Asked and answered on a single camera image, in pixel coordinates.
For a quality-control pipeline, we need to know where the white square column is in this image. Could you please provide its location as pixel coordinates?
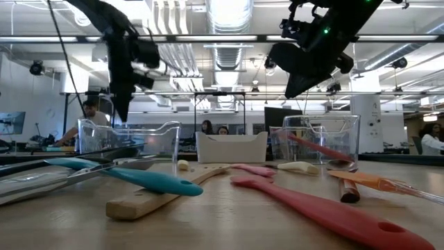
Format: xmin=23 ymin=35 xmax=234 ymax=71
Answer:
xmin=350 ymin=95 xmax=384 ymax=154

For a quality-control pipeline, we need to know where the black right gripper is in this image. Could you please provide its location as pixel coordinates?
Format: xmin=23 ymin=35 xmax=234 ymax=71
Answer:
xmin=268 ymin=42 xmax=355 ymax=100

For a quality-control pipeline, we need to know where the dark wooden spoon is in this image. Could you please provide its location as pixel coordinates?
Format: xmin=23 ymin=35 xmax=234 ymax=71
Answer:
xmin=325 ymin=158 xmax=361 ymax=204

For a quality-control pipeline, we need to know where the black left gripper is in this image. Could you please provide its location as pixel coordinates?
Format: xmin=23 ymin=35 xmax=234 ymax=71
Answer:
xmin=105 ymin=33 xmax=156 ymax=123

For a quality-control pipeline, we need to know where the black computer monitor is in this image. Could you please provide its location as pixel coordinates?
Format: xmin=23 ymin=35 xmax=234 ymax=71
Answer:
xmin=264 ymin=106 xmax=303 ymax=133

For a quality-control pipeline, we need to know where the grey silicone spoon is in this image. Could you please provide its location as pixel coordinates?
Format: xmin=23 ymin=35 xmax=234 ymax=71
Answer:
xmin=0 ymin=158 xmax=157 ymax=190

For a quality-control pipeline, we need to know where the wooden slotted spatula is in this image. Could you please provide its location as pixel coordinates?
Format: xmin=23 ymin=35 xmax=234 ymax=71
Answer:
xmin=105 ymin=163 xmax=232 ymax=222

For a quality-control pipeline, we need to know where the orange clear-handled brush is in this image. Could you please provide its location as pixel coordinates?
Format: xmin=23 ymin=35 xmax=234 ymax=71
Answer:
xmin=327 ymin=169 xmax=444 ymax=206

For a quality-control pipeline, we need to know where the pink silicone spatula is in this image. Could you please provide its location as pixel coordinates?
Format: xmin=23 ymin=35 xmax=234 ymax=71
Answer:
xmin=230 ymin=163 xmax=277 ymax=178

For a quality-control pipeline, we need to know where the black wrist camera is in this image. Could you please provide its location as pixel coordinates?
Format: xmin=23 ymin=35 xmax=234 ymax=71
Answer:
xmin=280 ymin=15 xmax=315 ymax=48
xmin=131 ymin=37 xmax=161 ymax=69

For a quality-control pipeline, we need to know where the white plastic bin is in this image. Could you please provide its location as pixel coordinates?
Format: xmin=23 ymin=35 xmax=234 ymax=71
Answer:
xmin=195 ymin=131 xmax=269 ymax=164

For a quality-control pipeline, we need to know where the black background stand frame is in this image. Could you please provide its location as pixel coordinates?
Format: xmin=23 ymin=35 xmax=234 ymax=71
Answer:
xmin=193 ymin=91 xmax=247 ymax=133

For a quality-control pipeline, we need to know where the red silicone spatula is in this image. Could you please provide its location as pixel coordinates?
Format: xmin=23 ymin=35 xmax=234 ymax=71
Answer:
xmin=230 ymin=174 xmax=436 ymax=250

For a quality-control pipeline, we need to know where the wall mounted display screen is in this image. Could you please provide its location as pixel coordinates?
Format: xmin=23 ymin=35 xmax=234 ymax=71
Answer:
xmin=0 ymin=111 xmax=26 ymax=135

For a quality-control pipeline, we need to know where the black plastic ladle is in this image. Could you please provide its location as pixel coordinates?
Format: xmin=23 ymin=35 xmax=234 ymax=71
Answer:
xmin=0 ymin=142 xmax=148 ymax=180

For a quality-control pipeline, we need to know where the teal silicone spatula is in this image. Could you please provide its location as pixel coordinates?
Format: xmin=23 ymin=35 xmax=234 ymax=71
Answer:
xmin=44 ymin=158 xmax=205 ymax=197

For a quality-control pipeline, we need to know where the red slotted spoon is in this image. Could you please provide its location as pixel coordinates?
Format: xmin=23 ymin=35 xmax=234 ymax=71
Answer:
xmin=286 ymin=133 xmax=355 ymax=163

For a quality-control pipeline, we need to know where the silver ceiling ventilation duct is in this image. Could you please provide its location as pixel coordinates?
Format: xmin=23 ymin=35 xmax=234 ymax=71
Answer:
xmin=206 ymin=0 xmax=254 ymax=70

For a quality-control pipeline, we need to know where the black overhead crossbar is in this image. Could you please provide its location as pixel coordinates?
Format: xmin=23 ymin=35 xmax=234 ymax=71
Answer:
xmin=0 ymin=33 xmax=444 ymax=44

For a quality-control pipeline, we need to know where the clear plastic bin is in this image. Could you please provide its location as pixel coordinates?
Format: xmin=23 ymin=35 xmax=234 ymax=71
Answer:
xmin=269 ymin=114 xmax=361 ymax=165
xmin=77 ymin=118 xmax=182 ymax=163

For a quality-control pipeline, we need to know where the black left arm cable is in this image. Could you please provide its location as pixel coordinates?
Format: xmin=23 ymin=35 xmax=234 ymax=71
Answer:
xmin=46 ymin=0 xmax=87 ymax=109

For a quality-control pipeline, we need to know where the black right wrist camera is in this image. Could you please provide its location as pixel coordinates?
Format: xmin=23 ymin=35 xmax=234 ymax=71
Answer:
xmin=280 ymin=15 xmax=315 ymax=48

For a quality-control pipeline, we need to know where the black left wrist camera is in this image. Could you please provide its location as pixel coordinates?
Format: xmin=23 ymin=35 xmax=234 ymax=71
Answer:
xmin=131 ymin=37 xmax=161 ymax=69

